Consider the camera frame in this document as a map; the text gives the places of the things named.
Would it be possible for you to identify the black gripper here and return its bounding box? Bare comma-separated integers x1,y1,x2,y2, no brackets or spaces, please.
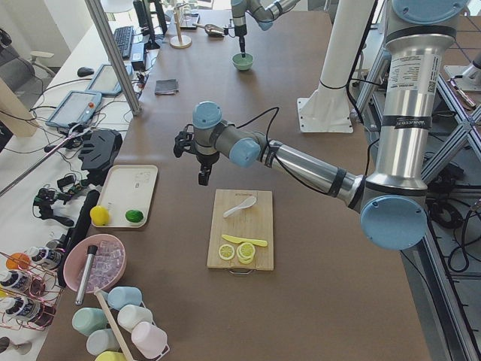
239,35,246,57
196,153,219,185

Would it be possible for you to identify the white ceramic spoon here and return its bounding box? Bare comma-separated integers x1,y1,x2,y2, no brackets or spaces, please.
222,196,257,218

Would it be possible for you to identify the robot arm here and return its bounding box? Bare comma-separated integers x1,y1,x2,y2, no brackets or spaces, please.
230,0,298,58
189,1,464,250

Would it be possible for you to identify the green ceramic bowl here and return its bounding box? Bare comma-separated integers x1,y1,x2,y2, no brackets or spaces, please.
231,53,253,71

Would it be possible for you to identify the pink bowl with ice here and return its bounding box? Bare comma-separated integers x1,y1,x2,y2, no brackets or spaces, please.
63,234,126,293

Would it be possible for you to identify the metal scoop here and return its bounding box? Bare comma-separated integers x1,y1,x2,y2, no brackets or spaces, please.
193,23,225,38

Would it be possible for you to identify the wooden mug tree stand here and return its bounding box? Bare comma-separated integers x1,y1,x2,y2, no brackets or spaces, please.
170,2,192,49

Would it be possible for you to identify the wooden cutting board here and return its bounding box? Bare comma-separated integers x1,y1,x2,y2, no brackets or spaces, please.
207,190,274,271

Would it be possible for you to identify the cream serving tray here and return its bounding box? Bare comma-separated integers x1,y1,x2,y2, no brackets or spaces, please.
91,165,158,229

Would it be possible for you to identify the lemon slice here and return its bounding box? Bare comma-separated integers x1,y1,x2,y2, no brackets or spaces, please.
218,244,235,261

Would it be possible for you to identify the green lime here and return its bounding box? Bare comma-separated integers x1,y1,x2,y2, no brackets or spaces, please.
125,209,144,223

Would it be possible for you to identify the grey folded cloth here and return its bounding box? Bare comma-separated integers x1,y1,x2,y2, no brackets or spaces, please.
154,79,178,96

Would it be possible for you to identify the yellow plastic knife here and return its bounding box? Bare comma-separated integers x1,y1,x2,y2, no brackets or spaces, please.
221,234,268,247

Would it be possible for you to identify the yellow lemon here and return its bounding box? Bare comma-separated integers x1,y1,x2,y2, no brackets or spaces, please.
89,205,110,226

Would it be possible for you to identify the black keyboard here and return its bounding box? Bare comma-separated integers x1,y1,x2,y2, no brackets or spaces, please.
113,26,134,59

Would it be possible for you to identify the blue teach pendant far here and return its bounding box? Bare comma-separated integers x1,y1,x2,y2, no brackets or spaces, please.
86,64,122,97

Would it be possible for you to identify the blue teach pendant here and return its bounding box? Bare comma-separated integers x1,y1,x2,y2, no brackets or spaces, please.
86,64,122,97
46,91,102,129

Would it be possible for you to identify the metal muddler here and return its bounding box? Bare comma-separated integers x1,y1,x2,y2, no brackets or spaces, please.
74,245,98,306

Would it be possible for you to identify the blue teach pendant near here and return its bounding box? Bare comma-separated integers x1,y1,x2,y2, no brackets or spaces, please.
46,91,102,129

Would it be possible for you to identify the black computer mouse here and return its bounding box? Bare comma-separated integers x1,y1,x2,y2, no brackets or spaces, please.
77,67,95,77

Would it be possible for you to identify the white cup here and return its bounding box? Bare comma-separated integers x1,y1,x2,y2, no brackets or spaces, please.
117,305,153,332

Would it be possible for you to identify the pink cup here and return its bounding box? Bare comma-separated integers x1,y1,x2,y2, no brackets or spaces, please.
131,321,170,359

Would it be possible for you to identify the wooden stick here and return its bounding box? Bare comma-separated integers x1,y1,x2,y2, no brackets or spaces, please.
93,287,134,361

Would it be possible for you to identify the green cup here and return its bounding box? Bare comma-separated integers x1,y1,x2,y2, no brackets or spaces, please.
71,308,107,336

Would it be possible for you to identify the grey blue cup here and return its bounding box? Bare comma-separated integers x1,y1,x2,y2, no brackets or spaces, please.
86,329,119,356

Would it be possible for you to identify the yellow cup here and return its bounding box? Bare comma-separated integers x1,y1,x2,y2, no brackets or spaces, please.
95,350,126,361

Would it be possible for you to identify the orange fruit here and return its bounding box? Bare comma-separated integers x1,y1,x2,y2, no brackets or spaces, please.
5,253,31,270

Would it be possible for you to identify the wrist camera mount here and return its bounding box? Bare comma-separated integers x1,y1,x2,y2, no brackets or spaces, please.
173,124,196,158
223,25,234,38

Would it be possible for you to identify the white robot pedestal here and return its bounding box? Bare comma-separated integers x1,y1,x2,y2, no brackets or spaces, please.
298,0,377,133

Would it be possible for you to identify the aluminium frame post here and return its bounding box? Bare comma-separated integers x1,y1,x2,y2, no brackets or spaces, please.
85,0,142,116

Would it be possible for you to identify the copper wire bottle rack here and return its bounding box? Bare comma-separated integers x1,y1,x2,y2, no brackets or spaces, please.
1,253,63,331

